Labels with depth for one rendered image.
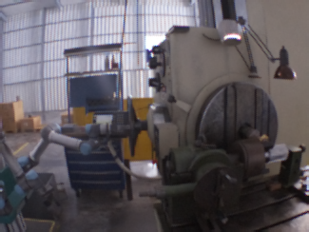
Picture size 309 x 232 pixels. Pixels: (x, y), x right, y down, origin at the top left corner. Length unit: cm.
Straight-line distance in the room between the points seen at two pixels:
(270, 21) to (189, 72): 74
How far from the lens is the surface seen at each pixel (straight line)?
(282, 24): 174
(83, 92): 346
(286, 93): 169
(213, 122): 127
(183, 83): 130
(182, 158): 95
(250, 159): 106
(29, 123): 856
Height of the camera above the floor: 158
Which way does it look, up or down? 10 degrees down
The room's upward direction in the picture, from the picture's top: 2 degrees counter-clockwise
